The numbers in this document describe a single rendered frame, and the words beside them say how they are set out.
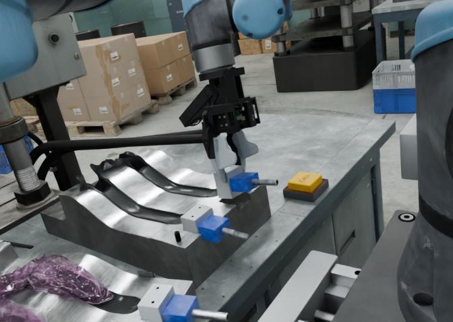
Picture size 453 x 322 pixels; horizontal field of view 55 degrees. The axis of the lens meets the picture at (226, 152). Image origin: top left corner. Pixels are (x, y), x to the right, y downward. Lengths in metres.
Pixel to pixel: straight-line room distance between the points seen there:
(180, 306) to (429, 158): 0.47
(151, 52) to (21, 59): 5.19
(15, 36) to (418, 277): 0.30
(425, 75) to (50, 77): 1.40
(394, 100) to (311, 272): 3.43
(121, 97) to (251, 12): 4.12
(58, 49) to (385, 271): 1.36
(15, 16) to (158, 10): 8.97
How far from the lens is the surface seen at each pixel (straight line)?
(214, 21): 0.81
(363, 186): 1.42
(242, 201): 0.92
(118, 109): 4.69
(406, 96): 3.86
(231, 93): 0.80
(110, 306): 0.77
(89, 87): 4.80
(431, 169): 0.31
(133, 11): 9.60
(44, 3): 0.24
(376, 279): 0.42
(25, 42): 0.19
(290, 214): 0.98
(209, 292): 0.81
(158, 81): 5.42
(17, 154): 1.40
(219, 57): 0.80
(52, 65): 1.59
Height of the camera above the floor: 1.30
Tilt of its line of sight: 21 degrees down
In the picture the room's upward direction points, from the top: 11 degrees counter-clockwise
